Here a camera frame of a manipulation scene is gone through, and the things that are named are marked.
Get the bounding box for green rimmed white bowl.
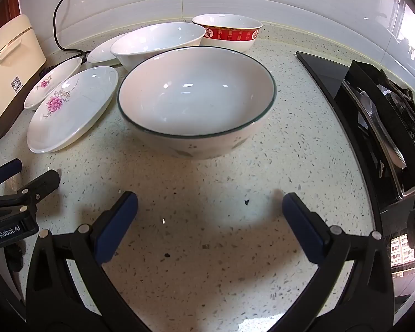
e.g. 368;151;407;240
117;46;276;160

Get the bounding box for black power cable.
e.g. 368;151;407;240
38;0;92;77

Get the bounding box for plain white plate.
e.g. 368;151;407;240
87;33;132;67

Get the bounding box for cream rice cooker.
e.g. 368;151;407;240
0;14;47;141

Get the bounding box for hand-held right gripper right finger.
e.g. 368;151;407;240
282;193;396;332

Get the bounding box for large floral white plate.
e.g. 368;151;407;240
27;66;120;154

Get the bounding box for small white cups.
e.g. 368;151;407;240
110;22;207;71

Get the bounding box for red banded white bowl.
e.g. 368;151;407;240
191;14;263;53

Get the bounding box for black pan support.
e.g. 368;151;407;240
334;60;415;201

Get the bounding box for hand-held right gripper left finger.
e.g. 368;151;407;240
25;191;149;332

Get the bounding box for black glass gas stove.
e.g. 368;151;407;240
295;51;415;284

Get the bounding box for silver burner tray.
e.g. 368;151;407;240
342;79;407;170

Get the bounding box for small floral white plate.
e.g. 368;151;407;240
24;57;83;110

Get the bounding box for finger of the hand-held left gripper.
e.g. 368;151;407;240
0;158;23;189
0;169;61;220

